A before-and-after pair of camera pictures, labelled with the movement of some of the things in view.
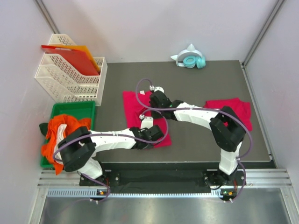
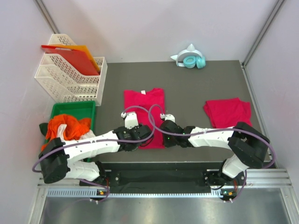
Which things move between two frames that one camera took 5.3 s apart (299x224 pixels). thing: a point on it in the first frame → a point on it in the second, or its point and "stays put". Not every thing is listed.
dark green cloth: x=43 y=128 stays put
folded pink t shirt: x=242 y=108 stays put
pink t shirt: x=137 y=104 stays put
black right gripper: x=156 y=116 → x=167 y=143
